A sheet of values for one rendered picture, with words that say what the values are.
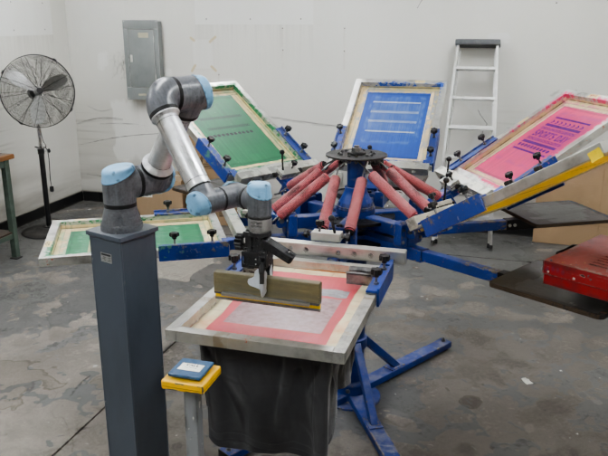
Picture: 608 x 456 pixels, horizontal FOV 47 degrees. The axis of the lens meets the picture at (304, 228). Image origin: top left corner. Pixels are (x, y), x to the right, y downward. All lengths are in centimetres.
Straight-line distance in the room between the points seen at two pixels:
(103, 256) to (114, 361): 41
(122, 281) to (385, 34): 456
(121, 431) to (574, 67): 496
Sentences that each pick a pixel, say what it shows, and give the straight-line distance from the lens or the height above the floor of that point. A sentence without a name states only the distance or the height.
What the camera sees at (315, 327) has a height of 96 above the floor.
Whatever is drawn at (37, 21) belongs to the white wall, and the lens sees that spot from 757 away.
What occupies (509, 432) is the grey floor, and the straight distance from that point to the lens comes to 370.
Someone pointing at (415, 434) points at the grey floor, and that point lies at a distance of 359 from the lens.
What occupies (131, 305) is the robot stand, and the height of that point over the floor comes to 93.
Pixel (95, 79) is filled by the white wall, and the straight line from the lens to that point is 782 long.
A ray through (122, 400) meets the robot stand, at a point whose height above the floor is 54.
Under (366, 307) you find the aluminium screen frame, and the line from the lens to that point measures 241.
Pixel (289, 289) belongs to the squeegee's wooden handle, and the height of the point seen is 111.
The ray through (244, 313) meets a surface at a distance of 245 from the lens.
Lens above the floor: 193
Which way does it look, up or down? 17 degrees down
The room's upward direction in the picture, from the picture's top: straight up
